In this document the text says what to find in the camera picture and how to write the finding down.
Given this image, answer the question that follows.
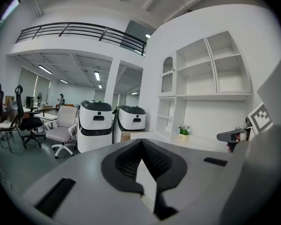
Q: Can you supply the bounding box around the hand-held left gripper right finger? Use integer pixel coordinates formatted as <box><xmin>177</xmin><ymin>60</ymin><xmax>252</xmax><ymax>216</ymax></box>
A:
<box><xmin>141</xmin><ymin>139</ymin><xmax>248</xmax><ymax>225</ymax></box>

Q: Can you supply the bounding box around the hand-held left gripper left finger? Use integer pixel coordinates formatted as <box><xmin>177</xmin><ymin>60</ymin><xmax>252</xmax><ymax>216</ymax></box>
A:
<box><xmin>21</xmin><ymin>139</ymin><xmax>160</xmax><ymax>225</ymax></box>

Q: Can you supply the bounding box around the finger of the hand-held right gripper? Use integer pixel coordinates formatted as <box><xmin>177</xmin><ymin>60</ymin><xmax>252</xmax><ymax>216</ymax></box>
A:
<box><xmin>216</xmin><ymin>128</ymin><xmax>249</xmax><ymax>143</ymax></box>
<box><xmin>226</xmin><ymin>141</ymin><xmax>241</xmax><ymax>153</ymax></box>

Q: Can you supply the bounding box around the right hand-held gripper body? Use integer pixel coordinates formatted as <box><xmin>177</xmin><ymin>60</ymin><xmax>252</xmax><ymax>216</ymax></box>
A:
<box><xmin>245</xmin><ymin>102</ymin><xmax>274</xmax><ymax>142</ymax></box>

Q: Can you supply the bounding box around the person's grey shirt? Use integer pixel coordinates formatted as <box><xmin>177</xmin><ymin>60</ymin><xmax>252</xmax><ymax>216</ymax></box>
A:
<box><xmin>231</xmin><ymin>48</ymin><xmax>281</xmax><ymax>225</ymax></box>

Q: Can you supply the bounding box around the small potted flower plant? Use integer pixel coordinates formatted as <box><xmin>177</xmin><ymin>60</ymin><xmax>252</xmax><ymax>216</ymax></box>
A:
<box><xmin>177</xmin><ymin>124</ymin><xmax>192</xmax><ymax>143</ymax></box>

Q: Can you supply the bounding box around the brown cardboard box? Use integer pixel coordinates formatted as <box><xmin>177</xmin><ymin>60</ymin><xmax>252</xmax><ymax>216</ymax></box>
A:
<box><xmin>120</xmin><ymin>130</ymin><xmax>146</xmax><ymax>143</ymax></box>

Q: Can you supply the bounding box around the white black mobile robot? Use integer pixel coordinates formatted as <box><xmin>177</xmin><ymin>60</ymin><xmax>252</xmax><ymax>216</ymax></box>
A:
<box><xmin>77</xmin><ymin>99</ymin><xmax>114</xmax><ymax>153</ymax></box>
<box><xmin>112</xmin><ymin>105</ymin><xmax>147</xmax><ymax>144</ymax></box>

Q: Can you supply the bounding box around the white office chair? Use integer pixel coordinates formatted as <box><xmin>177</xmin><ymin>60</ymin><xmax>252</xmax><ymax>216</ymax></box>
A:
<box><xmin>45</xmin><ymin>105</ymin><xmax>79</xmax><ymax>159</ymax></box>

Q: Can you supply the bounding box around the black mesh office chair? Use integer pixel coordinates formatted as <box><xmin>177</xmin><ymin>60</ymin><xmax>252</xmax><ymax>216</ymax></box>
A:
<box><xmin>15</xmin><ymin>84</ymin><xmax>47</xmax><ymax>149</ymax></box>

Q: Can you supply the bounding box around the brown chair with white cushion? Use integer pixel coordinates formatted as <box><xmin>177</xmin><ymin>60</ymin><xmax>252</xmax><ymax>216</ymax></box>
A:
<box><xmin>0</xmin><ymin>108</ymin><xmax>19</xmax><ymax>153</ymax></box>

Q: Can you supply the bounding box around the standing fan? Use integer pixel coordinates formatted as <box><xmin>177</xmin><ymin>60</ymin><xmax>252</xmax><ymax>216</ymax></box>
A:
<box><xmin>36</xmin><ymin>91</ymin><xmax>44</xmax><ymax>108</ymax></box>

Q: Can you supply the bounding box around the black balcony railing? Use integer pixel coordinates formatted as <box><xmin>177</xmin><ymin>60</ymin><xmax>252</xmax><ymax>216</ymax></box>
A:
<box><xmin>15</xmin><ymin>22</ymin><xmax>147</xmax><ymax>57</ymax></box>

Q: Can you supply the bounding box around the white wall shelf unit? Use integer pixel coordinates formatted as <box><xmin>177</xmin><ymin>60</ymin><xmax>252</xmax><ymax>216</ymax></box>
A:
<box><xmin>131</xmin><ymin>30</ymin><xmax>255</xmax><ymax>153</ymax></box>

